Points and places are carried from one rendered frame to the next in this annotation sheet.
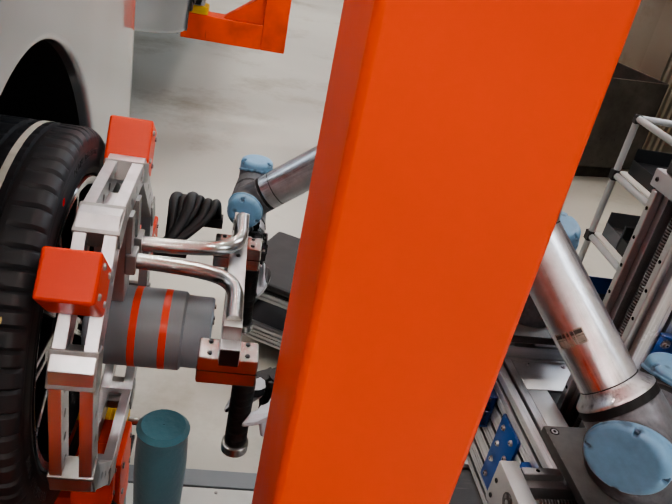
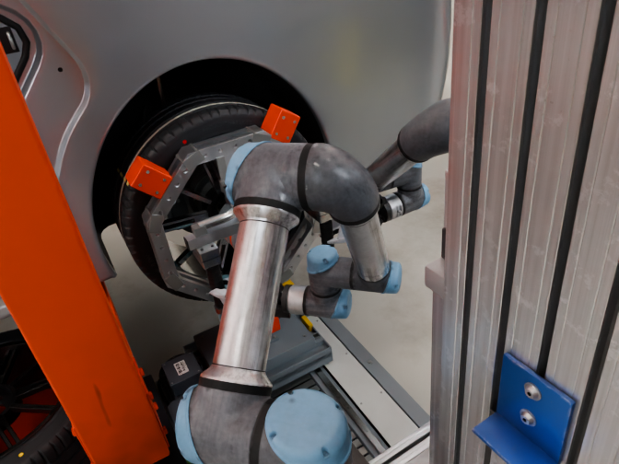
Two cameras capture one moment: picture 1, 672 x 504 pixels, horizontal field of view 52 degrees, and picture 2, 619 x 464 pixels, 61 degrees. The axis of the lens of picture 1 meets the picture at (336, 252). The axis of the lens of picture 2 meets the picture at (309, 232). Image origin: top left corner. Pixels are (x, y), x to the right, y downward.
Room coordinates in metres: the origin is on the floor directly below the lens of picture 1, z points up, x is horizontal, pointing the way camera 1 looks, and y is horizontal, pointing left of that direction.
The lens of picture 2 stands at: (0.80, -1.03, 1.66)
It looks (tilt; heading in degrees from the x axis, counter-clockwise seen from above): 33 degrees down; 75
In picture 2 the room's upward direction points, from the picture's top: 8 degrees counter-clockwise
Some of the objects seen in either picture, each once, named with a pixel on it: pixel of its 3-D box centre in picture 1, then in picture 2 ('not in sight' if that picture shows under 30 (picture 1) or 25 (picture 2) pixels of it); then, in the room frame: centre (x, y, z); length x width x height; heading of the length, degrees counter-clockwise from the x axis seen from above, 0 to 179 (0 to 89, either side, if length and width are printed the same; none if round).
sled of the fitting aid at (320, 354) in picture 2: not in sight; (256, 353); (0.92, 0.53, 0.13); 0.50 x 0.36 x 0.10; 11
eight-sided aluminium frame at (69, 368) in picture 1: (110, 323); (239, 220); (0.95, 0.36, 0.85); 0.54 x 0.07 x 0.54; 11
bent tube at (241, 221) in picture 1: (195, 214); not in sight; (1.07, 0.26, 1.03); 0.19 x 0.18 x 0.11; 101
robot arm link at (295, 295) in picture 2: not in sight; (297, 298); (1.01, -0.03, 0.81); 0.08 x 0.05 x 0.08; 55
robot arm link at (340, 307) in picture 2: not in sight; (328, 301); (1.07, -0.07, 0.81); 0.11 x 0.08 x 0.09; 145
